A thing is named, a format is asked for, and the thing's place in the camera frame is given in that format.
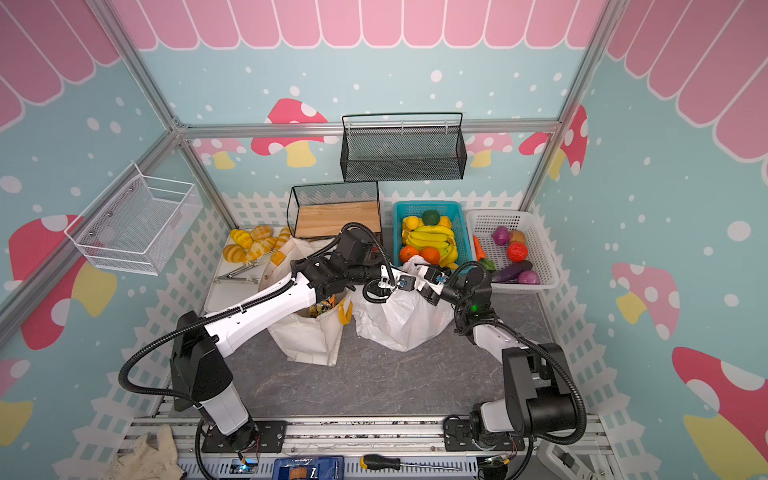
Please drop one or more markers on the black wire snack shelf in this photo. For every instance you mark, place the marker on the black wire snack shelf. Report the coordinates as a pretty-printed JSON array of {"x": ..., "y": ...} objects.
[{"x": 317, "y": 211}]

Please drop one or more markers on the blue electronics box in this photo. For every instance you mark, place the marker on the blue electronics box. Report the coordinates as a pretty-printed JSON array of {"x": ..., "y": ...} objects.
[{"x": 309, "y": 468}]

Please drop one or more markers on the white plastic grocery bag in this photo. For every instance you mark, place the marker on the white plastic grocery bag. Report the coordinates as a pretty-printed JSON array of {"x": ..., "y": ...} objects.
[{"x": 405, "y": 321}]

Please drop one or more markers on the white plastic vegetable basket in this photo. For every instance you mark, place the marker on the white plastic vegetable basket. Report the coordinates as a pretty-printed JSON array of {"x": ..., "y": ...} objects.
[{"x": 543, "y": 276}]

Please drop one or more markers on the green avocado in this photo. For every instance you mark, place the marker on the green avocado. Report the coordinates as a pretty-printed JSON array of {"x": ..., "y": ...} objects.
[{"x": 431, "y": 217}]

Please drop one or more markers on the white canvas tote bag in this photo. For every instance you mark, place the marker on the white canvas tote bag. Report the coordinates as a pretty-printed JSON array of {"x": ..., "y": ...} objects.
[{"x": 302, "y": 338}]

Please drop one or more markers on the orange fruit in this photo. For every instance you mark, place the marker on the orange fruit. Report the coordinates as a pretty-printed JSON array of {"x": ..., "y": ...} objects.
[
  {"x": 406, "y": 253},
  {"x": 431, "y": 254}
]

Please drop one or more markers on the orange carrot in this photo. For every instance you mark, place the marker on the orange carrot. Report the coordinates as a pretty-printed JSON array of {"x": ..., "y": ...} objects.
[{"x": 479, "y": 250}]

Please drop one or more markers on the brown potato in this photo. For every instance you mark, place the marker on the brown potato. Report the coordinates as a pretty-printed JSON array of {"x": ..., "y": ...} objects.
[{"x": 517, "y": 236}]

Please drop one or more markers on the black handled screwdriver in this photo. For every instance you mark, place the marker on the black handled screwdriver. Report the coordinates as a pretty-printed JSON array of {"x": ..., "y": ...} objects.
[{"x": 376, "y": 462}]

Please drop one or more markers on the orange fruit right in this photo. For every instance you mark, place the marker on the orange fruit right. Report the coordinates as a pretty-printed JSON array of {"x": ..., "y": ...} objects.
[{"x": 431, "y": 254}]

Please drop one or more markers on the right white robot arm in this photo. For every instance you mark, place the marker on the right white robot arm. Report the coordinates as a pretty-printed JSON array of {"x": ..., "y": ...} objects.
[{"x": 541, "y": 400}]

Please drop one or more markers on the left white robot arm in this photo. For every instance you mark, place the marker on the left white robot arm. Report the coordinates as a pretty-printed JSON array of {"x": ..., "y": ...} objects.
[{"x": 205, "y": 342}]

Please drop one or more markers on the white wire wall basket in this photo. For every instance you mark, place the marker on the white wire wall basket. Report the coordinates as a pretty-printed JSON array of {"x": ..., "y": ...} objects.
[{"x": 136, "y": 225}]

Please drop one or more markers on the striped bread roll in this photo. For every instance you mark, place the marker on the striped bread roll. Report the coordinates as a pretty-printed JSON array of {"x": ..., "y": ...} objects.
[{"x": 242, "y": 238}]

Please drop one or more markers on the black mesh wall basket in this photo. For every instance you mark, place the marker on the black mesh wall basket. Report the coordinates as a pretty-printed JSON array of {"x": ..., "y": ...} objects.
[{"x": 414, "y": 146}]

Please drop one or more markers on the yellow banana bunch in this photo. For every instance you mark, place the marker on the yellow banana bunch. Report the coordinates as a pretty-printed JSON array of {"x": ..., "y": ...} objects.
[{"x": 437, "y": 236}]

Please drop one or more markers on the green leafy vegetable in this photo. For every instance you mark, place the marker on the green leafy vegetable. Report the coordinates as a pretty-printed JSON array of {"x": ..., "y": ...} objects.
[{"x": 487, "y": 264}]

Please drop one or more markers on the red tomato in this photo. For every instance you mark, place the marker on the red tomato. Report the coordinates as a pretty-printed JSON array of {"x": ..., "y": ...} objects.
[{"x": 517, "y": 252}]

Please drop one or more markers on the yellow lemon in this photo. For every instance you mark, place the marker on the yellow lemon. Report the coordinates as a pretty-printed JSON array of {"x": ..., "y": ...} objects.
[{"x": 411, "y": 223}]

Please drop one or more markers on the beige cloth rag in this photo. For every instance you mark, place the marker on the beige cloth rag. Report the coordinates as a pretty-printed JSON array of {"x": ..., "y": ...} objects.
[{"x": 147, "y": 462}]

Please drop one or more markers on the teal plastic fruit basket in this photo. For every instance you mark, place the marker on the teal plastic fruit basket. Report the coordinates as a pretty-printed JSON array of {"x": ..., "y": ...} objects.
[{"x": 452, "y": 217}]

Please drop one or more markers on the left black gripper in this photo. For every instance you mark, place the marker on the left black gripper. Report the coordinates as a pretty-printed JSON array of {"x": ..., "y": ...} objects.
[{"x": 376, "y": 257}]

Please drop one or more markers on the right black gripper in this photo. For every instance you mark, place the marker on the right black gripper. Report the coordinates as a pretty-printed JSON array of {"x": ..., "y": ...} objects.
[{"x": 429, "y": 287}]

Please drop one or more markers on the gold black snack bag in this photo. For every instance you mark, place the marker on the gold black snack bag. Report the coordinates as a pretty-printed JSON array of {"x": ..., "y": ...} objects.
[{"x": 322, "y": 307}]

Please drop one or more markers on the metal tongs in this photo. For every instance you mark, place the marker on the metal tongs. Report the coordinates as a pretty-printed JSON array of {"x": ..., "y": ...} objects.
[{"x": 240, "y": 274}]

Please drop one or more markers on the purple onion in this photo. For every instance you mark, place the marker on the purple onion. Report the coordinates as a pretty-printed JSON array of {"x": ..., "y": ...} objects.
[{"x": 501, "y": 236}]

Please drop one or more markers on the orange fruit left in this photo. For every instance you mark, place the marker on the orange fruit left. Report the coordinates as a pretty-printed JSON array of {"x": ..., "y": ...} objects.
[{"x": 406, "y": 253}]

